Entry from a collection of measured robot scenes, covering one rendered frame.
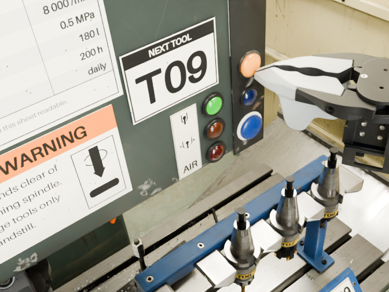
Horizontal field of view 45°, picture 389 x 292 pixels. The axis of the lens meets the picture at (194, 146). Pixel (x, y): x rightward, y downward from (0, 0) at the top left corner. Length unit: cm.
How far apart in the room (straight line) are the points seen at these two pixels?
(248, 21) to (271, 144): 123
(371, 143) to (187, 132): 18
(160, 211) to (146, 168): 132
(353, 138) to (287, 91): 8
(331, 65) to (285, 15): 106
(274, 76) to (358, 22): 89
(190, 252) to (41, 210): 46
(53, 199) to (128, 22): 17
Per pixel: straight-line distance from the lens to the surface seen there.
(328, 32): 142
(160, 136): 45
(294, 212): 86
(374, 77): 46
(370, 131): 46
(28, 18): 35
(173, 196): 182
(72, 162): 42
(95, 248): 155
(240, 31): 46
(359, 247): 129
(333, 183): 92
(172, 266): 83
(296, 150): 163
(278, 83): 45
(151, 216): 177
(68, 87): 38
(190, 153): 49
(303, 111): 47
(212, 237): 86
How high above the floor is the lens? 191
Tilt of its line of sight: 41 degrees down
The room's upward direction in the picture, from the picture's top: 6 degrees counter-clockwise
